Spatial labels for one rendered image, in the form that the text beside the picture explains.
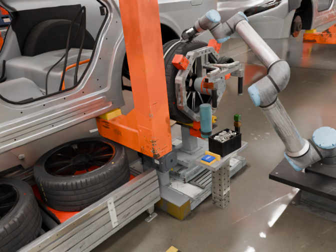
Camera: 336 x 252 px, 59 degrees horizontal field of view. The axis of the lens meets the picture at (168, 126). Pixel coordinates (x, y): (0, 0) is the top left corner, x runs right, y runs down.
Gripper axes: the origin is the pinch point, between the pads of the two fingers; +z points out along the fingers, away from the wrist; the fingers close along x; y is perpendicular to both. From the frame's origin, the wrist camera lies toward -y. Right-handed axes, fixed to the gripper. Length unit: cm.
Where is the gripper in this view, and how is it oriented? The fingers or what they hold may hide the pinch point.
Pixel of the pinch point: (180, 40)
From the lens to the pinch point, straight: 229.3
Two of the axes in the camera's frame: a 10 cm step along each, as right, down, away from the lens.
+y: 6.6, -5.0, 5.6
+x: -5.3, -8.4, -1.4
